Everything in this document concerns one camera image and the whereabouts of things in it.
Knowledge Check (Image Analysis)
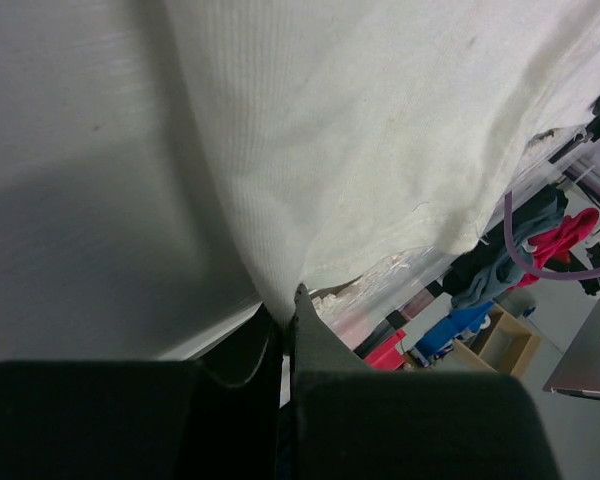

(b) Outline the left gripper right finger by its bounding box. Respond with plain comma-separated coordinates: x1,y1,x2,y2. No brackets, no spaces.
289,285,561,479

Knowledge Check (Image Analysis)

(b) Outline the blue grey clothes pile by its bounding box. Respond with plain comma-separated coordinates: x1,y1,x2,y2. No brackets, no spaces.
442,185,568,310

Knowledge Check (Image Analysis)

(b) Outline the pink cloth in background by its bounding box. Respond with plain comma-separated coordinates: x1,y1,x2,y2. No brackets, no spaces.
522,208,600,273

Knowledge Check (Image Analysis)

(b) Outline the white t shirt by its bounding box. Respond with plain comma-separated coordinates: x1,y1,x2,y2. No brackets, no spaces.
167,1,600,322

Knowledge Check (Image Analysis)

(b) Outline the red box in background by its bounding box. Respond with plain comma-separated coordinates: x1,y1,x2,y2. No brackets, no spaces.
364,329,406,371

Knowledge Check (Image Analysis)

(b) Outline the cardboard box in background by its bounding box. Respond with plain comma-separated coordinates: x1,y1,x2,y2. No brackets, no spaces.
452,304,541,379

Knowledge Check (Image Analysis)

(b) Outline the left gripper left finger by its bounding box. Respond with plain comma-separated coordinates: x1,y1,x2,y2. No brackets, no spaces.
0,308,282,479

